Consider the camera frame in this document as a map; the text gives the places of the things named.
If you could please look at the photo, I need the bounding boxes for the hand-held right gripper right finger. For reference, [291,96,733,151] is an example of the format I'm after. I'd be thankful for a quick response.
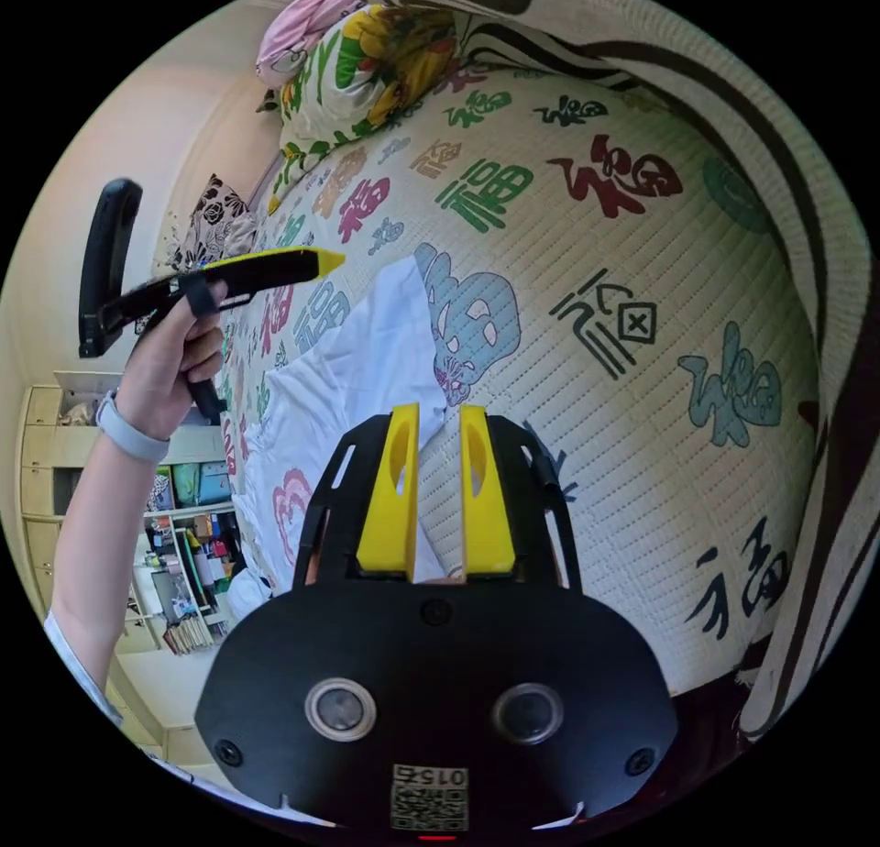
[458,403,517,578]

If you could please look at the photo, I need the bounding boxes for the bed with printed mat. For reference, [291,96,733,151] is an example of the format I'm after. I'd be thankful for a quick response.
[218,62,826,699]

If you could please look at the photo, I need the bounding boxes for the person's left hand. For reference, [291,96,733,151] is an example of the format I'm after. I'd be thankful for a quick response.
[113,280,229,441]

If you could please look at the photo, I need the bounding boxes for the beige cupboard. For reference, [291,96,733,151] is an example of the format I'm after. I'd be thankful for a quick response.
[18,368,125,611]

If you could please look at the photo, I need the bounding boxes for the dark flowered cushion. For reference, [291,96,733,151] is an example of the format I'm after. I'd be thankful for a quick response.
[164,172,259,272]

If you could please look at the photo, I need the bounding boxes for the pink pillow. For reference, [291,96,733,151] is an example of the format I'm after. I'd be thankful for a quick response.
[255,0,366,91]

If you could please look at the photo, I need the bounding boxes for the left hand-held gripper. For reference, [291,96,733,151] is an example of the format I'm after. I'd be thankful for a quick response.
[100,246,347,427]

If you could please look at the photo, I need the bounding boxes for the person's left forearm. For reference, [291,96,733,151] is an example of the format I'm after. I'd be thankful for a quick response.
[44,387,173,699]

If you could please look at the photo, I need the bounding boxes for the yellow green flowered pillow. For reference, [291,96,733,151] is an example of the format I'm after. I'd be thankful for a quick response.
[277,5,482,178]

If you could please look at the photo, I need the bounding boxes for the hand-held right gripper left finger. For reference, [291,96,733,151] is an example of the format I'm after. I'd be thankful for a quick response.
[355,402,422,583]

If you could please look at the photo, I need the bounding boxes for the white heart short sleeve shirt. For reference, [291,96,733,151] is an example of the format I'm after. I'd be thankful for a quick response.
[225,255,457,622]

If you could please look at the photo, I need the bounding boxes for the person's body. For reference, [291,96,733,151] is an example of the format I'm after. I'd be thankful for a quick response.
[42,610,235,800]

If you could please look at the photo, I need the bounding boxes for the black striped white blanket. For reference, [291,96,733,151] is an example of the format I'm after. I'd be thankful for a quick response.
[350,0,880,745]

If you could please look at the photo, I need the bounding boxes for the open shelf with coloured items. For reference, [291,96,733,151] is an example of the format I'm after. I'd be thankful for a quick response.
[120,441,246,657]

